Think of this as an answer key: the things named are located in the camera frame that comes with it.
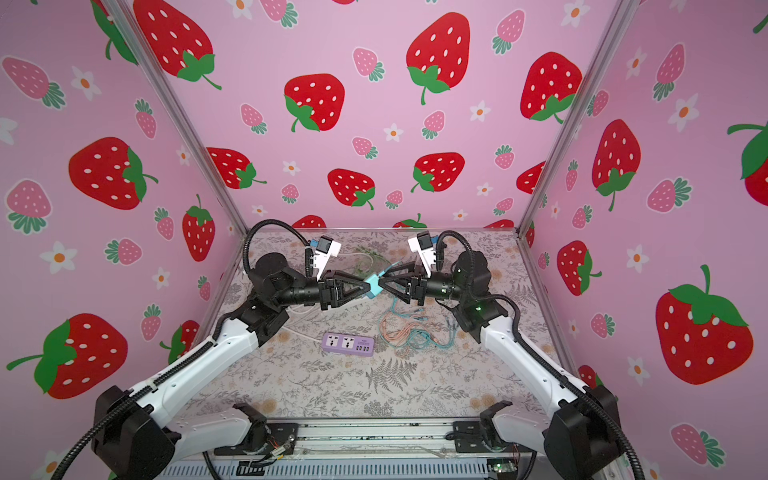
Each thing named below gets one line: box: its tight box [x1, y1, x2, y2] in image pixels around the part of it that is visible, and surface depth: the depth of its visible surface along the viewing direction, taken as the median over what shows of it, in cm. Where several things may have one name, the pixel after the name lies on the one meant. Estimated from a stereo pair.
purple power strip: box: [322, 332, 375, 357], surface depth 90 cm
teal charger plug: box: [365, 274, 384, 299], surface depth 63 cm
